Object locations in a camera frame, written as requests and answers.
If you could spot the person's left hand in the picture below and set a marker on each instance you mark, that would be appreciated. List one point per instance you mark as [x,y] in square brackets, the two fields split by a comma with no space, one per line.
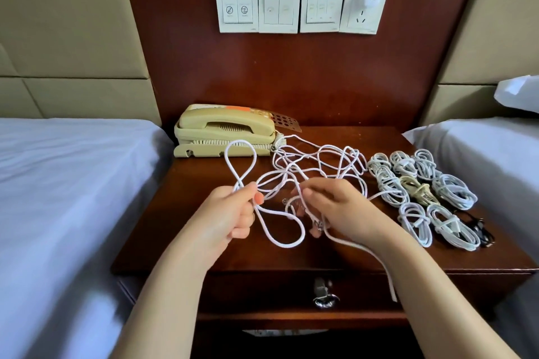
[215,224]

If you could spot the person's right hand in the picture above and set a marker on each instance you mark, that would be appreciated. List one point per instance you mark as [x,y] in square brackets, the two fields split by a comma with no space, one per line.
[349,211]

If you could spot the dark wooden drawer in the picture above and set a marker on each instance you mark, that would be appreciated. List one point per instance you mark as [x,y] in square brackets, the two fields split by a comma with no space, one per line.
[269,291]

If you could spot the person's left forearm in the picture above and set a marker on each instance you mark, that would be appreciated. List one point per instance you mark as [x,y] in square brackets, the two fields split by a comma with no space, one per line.
[160,317]

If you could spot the person's right forearm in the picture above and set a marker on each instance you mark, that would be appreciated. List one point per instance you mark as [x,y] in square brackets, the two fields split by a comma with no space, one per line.
[446,308]

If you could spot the wooden nightstand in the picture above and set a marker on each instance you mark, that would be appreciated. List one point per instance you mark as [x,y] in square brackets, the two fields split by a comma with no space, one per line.
[168,228]

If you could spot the white crumpled bag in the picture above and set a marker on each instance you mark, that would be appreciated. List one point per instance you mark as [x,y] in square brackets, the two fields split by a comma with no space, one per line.
[286,332]

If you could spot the left bed white sheet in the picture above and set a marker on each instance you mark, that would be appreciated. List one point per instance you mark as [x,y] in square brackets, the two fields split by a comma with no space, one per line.
[67,220]

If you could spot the bed white sheet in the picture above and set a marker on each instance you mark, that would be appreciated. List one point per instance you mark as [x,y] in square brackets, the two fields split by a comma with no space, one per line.
[505,169]
[67,220]

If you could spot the right bed white sheet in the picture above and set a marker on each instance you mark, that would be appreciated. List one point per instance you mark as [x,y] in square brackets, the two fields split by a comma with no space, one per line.
[505,169]

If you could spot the white pillow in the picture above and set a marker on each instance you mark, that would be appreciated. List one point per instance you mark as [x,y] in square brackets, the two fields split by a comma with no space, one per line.
[520,94]

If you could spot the beige padded headboard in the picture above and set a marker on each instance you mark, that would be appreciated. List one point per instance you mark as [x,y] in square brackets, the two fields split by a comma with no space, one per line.
[497,18]
[67,26]

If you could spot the dark wooden wall panel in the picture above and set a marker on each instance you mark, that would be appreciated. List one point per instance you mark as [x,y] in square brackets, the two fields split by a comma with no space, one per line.
[295,77]

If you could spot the white wall socket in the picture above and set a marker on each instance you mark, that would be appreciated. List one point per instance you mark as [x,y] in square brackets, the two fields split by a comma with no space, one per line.
[358,20]

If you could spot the white triple rocker wall switch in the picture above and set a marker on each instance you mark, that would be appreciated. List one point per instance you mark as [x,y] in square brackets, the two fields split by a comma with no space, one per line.
[322,9]

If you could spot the white double rocker wall switch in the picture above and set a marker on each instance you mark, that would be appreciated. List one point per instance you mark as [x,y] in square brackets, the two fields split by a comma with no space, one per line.
[279,9]

